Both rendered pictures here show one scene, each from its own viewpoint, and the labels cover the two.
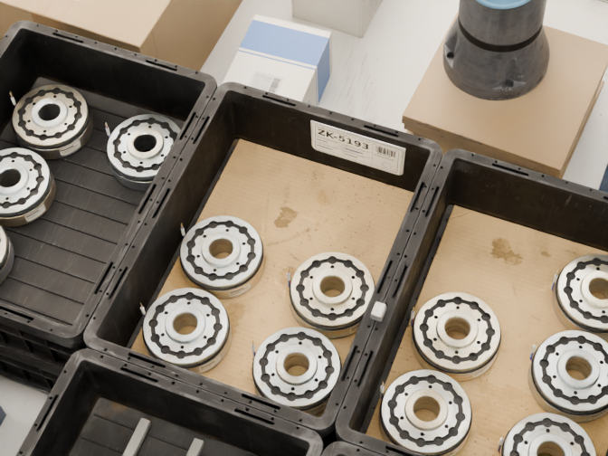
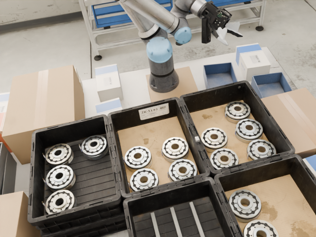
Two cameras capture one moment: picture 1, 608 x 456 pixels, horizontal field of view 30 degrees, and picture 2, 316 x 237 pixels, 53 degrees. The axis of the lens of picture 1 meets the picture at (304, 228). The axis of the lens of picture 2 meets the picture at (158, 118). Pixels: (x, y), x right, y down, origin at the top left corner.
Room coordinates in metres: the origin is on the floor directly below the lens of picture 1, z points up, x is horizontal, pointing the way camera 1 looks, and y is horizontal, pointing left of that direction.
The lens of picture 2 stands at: (0.04, 0.41, 1.82)
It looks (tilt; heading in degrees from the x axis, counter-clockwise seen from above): 47 degrees down; 328
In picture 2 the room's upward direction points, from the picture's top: 8 degrees counter-clockwise
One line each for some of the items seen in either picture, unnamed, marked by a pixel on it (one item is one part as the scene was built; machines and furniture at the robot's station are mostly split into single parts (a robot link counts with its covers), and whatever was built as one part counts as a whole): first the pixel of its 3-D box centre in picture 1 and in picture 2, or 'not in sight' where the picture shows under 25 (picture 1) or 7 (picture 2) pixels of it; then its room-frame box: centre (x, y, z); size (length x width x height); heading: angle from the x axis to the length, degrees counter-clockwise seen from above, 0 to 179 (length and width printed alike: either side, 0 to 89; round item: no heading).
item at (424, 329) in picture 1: (457, 330); (214, 138); (0.58, -0.17, 0.86); 0.10 x 0.10 x 0.01
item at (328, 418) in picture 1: (270, 244); (154, 142); (0.68, 0.04, 0.92); 0.40 x 0.30 x 0.02; 155
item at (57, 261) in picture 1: (54, 193); (76, 171); (0.80, 0.31, 0.87); 0.40 x 0.30 x 0.11; 155
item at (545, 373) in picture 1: (577, 370); (248, 128); (0.52, -0.30, 0.86); 0.10 x 0.10 x 0.01
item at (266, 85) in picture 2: not in sight; (272, 91); (0.66, -0.65, 0.74); 0.20 x 0.15 x 0.07; 146
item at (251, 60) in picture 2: not in sight; (251, 61); (0.88, -0.76, 0.75); 0.20 x 0.12 x 0.09; 148
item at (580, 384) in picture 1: (578, 368); (249, 128); (0.52, -0.30, 0.86); 0.05 x 0.05 x 0.01
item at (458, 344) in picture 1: (457, 328); (214, 137); (0.58, -0.17, 0.86); 0.05 x 0.05 x 0.01
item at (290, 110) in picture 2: not in sight; (296, 130); (0.42, -0.49, 0.78); 0.30 x 0.22 x 0.16; 156
